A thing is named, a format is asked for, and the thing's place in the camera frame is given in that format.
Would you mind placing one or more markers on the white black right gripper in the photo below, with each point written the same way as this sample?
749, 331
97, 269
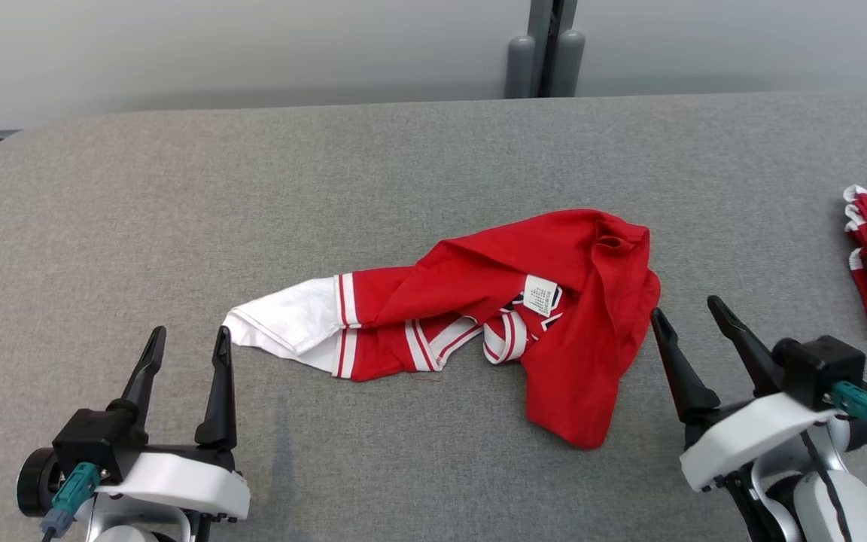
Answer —
742, 440

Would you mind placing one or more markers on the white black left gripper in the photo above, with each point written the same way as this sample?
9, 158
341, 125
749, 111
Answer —
177, 482

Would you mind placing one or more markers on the red white jersey shirt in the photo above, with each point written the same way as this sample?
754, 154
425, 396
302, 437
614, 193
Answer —
576, 354

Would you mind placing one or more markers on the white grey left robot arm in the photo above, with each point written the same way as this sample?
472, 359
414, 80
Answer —
125, 531

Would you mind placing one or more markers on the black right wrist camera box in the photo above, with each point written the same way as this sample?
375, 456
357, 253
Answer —
821, 369

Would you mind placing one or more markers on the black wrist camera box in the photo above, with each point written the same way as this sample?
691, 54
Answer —
95, 440
821, 369

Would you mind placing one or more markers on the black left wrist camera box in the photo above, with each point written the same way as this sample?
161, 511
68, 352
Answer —
95, 440

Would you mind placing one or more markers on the grey vertical partition post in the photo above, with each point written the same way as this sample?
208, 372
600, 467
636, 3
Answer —
543, 38

